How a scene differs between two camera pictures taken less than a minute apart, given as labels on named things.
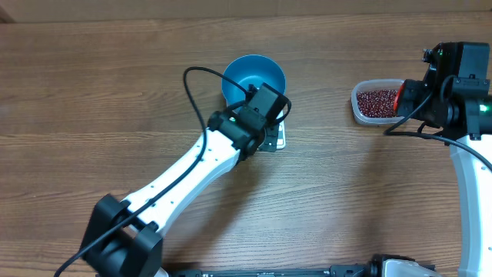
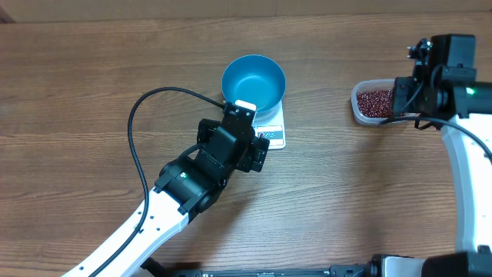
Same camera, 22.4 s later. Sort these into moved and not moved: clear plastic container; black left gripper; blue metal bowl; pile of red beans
Moved: black left gripper
Not moved: pile of red beans; blue metal bowl; clear plastic container
